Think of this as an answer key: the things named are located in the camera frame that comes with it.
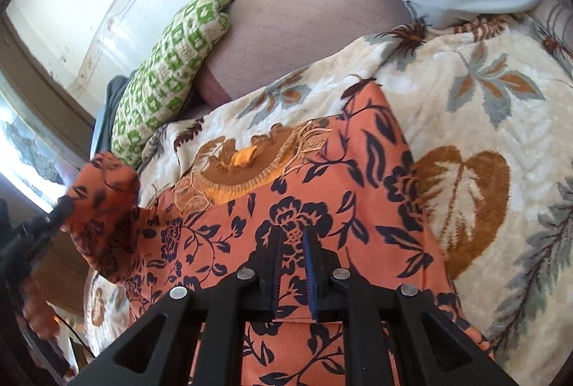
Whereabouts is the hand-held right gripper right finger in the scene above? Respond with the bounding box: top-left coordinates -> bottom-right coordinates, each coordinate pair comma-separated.
303,226 -> 515,386

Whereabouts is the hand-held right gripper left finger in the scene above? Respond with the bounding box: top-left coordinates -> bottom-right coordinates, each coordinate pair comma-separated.
67,225 -> 288,386

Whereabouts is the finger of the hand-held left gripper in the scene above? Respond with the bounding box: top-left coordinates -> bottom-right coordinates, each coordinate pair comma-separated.
38,194 -> 77,235

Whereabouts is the orange floral garment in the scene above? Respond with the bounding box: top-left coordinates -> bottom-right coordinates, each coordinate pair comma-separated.
66,81 -> 493,386

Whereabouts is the person's left hand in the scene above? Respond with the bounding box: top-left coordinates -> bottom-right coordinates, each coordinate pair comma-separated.
20,270 -> 62,341

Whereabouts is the dark grey cloth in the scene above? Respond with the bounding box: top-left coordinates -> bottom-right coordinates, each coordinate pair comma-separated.
92,70 -> 137,154

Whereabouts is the green patterned blanket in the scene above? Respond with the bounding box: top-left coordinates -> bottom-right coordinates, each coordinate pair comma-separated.
110,0 -> 252,167

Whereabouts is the leaf print blanket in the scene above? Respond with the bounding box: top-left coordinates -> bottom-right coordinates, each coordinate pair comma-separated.
85,12 -> 573,373

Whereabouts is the brown window frame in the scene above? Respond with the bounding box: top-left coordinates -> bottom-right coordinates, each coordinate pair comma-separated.
0,16 -> 97,165

